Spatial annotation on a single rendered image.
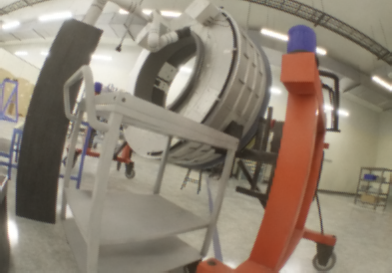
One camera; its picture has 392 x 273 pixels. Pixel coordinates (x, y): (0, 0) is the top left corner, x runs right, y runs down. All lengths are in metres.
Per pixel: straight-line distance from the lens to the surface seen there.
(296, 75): 0.61
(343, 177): 9.00
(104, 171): 0.45
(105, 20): 6.34
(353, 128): 9.46
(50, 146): 1.03
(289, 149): 0.63
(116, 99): 0.44
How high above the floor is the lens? 0.60
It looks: 7 degrees up
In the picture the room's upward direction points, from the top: 14 degrees clockwise
